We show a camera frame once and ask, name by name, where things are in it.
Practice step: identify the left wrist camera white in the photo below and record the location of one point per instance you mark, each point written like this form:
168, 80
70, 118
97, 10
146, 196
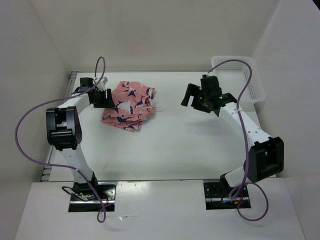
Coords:
100, 83

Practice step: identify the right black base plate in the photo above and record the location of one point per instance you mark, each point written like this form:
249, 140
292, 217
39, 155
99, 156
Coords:
216, 199

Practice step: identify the pink shark print shorts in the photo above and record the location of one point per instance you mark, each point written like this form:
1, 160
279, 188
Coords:
134, 104

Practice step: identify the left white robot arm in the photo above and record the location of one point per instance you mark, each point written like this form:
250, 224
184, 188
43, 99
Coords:
64, 130

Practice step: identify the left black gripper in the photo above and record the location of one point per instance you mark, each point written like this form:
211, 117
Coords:
107, 103

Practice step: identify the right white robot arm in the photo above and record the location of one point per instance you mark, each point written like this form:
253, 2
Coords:
264, 154

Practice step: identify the white plastic basket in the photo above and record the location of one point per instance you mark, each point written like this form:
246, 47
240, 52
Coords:
234, 72

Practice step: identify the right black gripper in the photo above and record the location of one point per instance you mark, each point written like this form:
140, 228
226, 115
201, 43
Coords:
194, 90

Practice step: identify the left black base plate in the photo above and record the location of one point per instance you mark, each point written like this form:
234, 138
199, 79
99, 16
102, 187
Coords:
81, 203

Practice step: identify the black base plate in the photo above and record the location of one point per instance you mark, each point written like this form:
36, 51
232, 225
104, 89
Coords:
81, 203
216, 199

